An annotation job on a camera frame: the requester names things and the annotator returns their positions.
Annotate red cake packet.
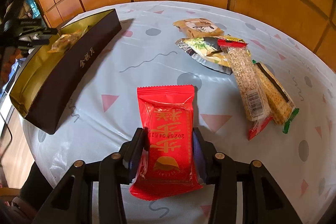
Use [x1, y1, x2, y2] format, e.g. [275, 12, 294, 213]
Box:
[130, 85, 202, 201]

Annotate sesame bar clear packet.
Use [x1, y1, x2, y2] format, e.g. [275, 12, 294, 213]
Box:
[218, 39, 272, 140]

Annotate cracker pack green ends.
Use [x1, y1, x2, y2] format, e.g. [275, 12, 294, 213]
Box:
[252, 60, 299, 134]

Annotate yellow green foil snack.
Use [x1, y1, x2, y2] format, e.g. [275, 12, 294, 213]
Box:
[175, 35, 244, 75]

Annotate brown pastry packet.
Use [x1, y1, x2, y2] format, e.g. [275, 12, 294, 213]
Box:
[173, 18, 224, 38]

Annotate orange nut snack bag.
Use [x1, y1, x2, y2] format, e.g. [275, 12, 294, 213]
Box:
[48, 31, 82, 53]

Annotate gold rectangular tin box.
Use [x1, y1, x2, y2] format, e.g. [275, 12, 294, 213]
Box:
[10, 9, 121, 135]

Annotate white patterned tablecloth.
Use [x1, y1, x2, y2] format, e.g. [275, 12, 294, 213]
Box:
[23, 1, 335, 223]

